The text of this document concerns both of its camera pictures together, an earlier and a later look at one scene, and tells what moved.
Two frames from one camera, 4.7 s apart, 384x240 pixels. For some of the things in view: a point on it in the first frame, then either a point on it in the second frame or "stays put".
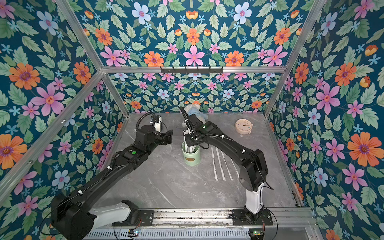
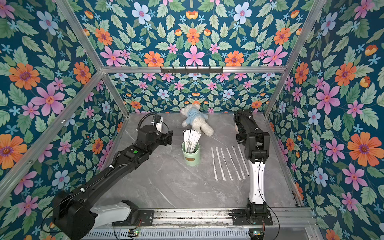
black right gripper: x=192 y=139 -> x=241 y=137
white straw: x=220 y=164 stays put
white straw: x=224 y=158 stays put
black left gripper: x=169 y=136 stays put
